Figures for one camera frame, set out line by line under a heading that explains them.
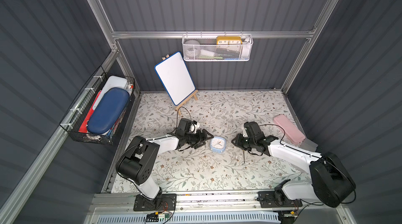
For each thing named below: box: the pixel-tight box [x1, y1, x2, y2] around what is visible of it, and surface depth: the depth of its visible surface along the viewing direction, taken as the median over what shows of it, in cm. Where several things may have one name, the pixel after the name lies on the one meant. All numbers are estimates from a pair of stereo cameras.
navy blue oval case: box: [86, 86, 131, 135], surface depth 69 cm
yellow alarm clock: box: [216, 36, 243, 46], surface depth 90 cm
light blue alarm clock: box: [209, 136, 227, 154], surface depth 91 cm
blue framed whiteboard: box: [153, 51, 196, 107], surface depth 96 cm
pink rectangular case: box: [273, 114, 306, 144], surface depth 98 cm
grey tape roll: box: [183, 39, 201, 58], surface depth 89 cm
